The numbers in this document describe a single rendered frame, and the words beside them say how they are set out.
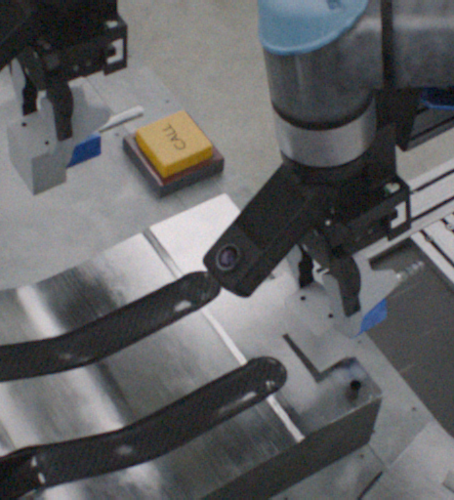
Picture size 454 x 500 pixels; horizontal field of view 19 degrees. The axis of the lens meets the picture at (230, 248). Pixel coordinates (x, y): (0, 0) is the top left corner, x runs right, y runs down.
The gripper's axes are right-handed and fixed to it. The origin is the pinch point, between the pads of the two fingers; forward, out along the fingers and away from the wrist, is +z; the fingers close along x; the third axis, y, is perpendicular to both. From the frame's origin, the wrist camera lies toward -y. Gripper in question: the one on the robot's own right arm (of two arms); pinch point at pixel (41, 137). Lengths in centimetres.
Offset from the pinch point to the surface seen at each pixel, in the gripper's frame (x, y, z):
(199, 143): 0.5, 18.2, 11.4
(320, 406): -34.2, 8.7, 6.1
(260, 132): 58, 72, 95
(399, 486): -42.8, 11.6, 9.6
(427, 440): -40.4, 16.4, 9.6
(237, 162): 54, 64, 95
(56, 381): -21.1, -9.9, 5.2
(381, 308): -30.9, 16.7, 1.0
